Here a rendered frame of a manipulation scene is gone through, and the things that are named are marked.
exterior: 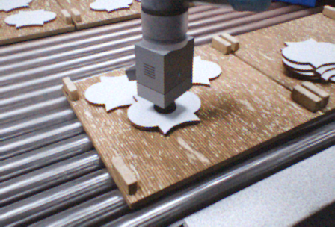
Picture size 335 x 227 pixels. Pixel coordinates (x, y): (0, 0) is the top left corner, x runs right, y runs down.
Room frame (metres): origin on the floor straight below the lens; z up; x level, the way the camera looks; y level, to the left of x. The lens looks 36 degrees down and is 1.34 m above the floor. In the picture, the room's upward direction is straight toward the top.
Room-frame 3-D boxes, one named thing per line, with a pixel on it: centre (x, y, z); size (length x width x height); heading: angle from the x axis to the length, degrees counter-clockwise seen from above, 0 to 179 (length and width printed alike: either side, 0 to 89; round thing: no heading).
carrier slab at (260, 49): (0.76, -0.40, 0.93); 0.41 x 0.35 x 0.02; 120
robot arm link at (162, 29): (0.51, 0.00, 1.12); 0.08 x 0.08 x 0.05
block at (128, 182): (0.34, 0.06, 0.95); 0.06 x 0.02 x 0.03; 30
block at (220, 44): (0.76, -0.14, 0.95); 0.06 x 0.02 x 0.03; 30
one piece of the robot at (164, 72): (0.52, 0.02, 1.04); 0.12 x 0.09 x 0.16; 51
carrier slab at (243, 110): (0.55, -0.04, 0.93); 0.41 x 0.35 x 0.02; 120
